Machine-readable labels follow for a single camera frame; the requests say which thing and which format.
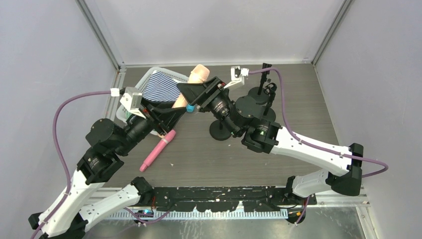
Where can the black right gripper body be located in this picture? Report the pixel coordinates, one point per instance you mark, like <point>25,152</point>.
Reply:
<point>207,94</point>

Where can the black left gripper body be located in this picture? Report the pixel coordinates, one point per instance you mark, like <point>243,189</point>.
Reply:
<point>153,116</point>

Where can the pink microphone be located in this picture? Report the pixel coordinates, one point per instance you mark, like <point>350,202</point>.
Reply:
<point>164,141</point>

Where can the beige microphone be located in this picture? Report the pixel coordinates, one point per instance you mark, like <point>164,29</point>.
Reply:
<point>198,75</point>

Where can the black microphone stand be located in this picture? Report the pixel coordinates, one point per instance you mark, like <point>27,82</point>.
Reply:
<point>269,113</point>
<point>258,93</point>
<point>218,131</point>

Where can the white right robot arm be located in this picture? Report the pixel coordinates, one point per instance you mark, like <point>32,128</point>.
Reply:
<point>243,118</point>

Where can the black front microphone stand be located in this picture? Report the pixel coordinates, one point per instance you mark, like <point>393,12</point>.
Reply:
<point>269,113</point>

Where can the blue microphone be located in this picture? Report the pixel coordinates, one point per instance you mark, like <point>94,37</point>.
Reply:
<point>190,108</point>

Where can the blue striped cloth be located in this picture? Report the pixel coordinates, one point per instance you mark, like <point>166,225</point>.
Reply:
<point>161,88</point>

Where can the white plastic basket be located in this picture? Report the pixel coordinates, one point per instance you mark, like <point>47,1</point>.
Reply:
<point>135,124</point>

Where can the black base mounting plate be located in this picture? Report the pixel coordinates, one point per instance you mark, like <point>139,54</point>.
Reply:
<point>223,199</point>

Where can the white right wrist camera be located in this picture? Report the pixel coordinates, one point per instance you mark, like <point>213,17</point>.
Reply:
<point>237,77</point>

